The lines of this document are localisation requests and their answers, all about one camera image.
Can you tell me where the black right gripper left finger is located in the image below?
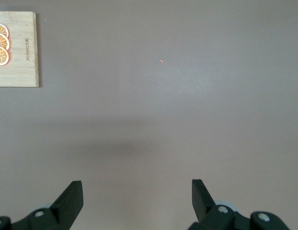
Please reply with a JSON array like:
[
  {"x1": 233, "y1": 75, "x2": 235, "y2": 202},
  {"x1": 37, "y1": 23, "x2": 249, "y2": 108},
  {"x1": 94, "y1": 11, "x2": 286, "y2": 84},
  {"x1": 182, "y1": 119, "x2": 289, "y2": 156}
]
[{"x1": 0, "y1": 180, "x2": 84, "y2": 230}]

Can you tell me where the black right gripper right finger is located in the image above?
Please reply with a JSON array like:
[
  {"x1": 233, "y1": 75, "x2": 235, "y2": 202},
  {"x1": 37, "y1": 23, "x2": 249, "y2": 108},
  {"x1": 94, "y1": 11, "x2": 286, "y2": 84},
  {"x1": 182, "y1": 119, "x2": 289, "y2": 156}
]
[{"x1": 188, "y1": 179, "x2": 290, "y2": 230}]

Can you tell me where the orange slice toy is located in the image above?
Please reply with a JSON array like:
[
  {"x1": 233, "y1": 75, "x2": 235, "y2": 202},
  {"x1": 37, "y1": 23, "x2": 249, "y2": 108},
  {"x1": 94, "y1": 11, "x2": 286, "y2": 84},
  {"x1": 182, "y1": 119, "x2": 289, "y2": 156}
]
[
  {"x1": 0, "y1": 33, "x2": 10, "y2": 50},
  {"x1": 0, "y1": 23, "x2": 10, "y2": 38},
  {"x1": 0, "y1": 46, "x2": 11, "y2": 66}
]

